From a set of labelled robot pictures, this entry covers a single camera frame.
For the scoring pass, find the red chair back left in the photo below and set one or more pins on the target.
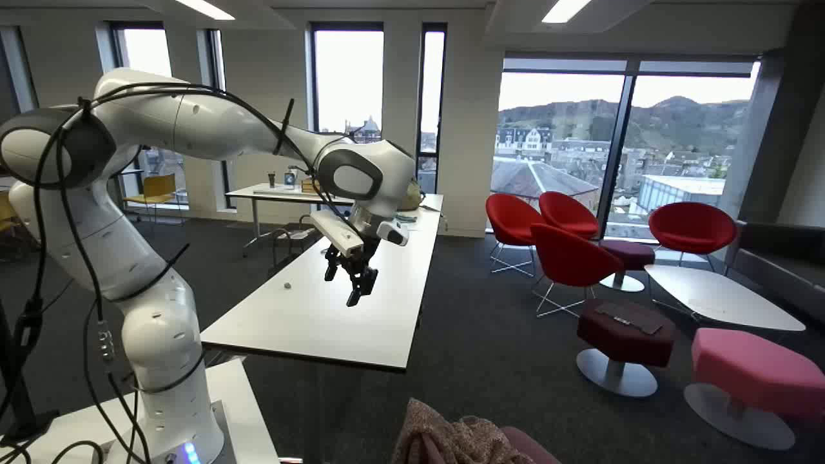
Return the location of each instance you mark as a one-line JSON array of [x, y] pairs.
[[512, 226]]

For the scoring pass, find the red chair front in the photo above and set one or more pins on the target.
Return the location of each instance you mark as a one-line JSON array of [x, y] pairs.
[[569, 260]]

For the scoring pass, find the white desk by window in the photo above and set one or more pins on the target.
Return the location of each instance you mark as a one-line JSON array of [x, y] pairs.
[[285, 193]]

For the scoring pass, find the maroon chair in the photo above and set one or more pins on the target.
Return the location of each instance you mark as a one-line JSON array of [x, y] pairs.
[[522, 441]]

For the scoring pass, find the white robot base table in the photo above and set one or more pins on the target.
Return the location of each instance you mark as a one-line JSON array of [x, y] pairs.
[[232, 422]]

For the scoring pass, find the red chair right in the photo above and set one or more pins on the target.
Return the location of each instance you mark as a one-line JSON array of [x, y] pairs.
[[691, 228]]

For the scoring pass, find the white low coffee table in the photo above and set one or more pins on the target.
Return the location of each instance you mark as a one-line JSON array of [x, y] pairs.
[[718, 297]]

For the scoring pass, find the red chair back middle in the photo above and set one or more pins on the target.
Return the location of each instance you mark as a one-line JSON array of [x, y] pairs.
[[569, 215]]

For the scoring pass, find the long white table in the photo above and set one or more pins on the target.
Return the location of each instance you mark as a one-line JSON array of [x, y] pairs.
[[303, 313]]

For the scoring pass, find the red chair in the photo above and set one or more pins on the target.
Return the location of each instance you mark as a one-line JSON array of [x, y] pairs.
[[569, 215], [691, 228], [512, 226], [569, 260]]

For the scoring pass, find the pink hexagonal stool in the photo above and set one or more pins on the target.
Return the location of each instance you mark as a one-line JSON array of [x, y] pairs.
[[745, 384]]

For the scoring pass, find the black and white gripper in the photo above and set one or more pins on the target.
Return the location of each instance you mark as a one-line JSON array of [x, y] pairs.
[[352, 249]]

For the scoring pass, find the olive green bag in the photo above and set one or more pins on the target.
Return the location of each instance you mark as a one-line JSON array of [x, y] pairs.
[[411, 199]]

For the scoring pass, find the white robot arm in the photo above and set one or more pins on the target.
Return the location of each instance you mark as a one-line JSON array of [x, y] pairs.
[[59, 161]]

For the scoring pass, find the dark maroon hexagonal stool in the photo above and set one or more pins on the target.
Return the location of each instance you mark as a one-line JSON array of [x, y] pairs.
[[621, 343]]

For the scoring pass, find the yellow chair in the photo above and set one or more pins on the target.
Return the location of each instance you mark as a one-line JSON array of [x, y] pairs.
[[155, 188]]

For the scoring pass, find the small maroon stool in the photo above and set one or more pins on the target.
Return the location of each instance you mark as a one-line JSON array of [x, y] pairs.
[[632, 257]]

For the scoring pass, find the pinkish brown fleece blanket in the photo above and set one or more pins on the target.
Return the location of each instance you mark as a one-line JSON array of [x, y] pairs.
[[425, 437]]

